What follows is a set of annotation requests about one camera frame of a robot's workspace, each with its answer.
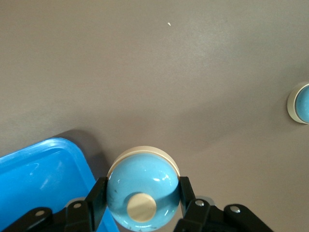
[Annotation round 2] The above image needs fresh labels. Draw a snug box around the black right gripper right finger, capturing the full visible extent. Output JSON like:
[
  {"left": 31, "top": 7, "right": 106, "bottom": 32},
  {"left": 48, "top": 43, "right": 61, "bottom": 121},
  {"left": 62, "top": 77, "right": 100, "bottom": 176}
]
[{"left": 173, "top": 176, "right": 276, "bottom": 232}]

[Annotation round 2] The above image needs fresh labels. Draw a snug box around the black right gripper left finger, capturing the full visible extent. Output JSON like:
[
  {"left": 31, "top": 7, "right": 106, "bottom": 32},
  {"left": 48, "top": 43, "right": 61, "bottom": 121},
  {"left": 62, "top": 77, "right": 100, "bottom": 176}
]
[{"left": 2, "top": 177, "right": 108, "bottom": 232}]

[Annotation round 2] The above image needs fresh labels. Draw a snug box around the light blue call bell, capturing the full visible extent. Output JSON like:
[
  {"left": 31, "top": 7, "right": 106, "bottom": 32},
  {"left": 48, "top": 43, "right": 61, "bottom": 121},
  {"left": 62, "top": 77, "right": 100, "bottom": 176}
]
[
  {"left": 106, "top": 145, "right": 181, "bottom": 232},
  {"left": 287, "top": 82, "right": 309, "bottom": 125}
]

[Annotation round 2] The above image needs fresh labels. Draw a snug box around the blue plastic tray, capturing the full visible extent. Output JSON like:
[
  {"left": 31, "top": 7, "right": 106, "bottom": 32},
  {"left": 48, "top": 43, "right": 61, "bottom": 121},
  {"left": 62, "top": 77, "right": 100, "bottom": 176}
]
[{"left": 0, "top": 137, "right": 121, "bottom": 232}]

